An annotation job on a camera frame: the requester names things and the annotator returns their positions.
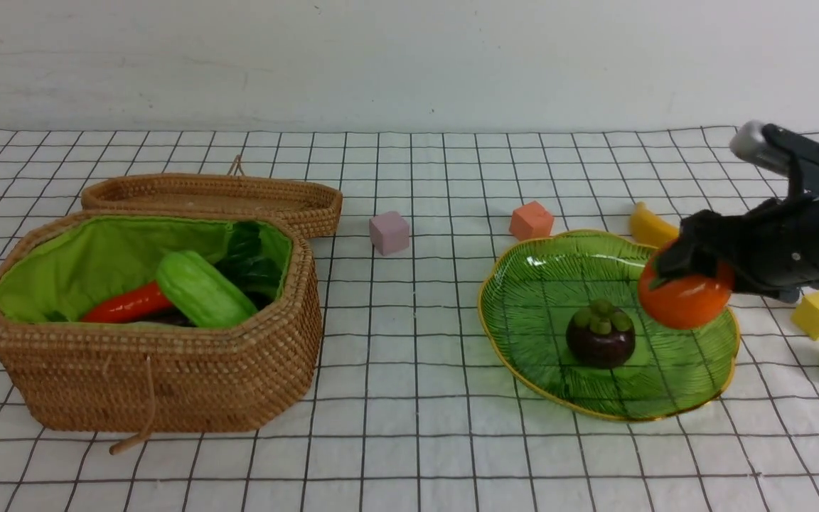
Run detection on dark purple toy eggplant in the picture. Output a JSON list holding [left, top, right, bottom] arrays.
[[141, 288, 275, 329]]

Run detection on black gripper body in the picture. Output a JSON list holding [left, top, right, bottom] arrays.
[[655, 193, 819, 302]]

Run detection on orange toy persimmon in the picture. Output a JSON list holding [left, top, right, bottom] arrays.
[[638, 240, 735, 330]]

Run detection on orange toy carrot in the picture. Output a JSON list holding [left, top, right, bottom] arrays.
[[81, 220, 284, 324]]

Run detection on green glass leaf plate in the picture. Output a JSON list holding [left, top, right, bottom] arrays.
[[478, 230, 741, 422]]

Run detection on woven wicker basket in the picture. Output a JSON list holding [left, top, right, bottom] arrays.
[[0, 210, 323, 434]]

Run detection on woven wicker basket lid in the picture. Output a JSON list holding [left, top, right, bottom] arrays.
[[80, 156, 343, 239]]

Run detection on white checkered tablecloth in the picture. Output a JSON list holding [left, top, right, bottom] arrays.
[[0, 127, 819, 511]]

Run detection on orange foam cube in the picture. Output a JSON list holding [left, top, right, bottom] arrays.
[[509, 201, 555, 242]]

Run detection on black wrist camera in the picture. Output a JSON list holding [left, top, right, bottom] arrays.
[[729, 120, 819, 198]]

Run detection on pink foam cube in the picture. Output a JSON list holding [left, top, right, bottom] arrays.
[[368, 210, 412, 256]]

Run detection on green toy cucumber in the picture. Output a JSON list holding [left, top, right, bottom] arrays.
[[155, 250, 259, 329]]

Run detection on yellow toy banana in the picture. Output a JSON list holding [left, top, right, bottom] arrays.
[[628, 201, 680, 247]]

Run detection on dark purple toy mangosteen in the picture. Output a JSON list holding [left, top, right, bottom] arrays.
[[566, 299, 636, 370]]

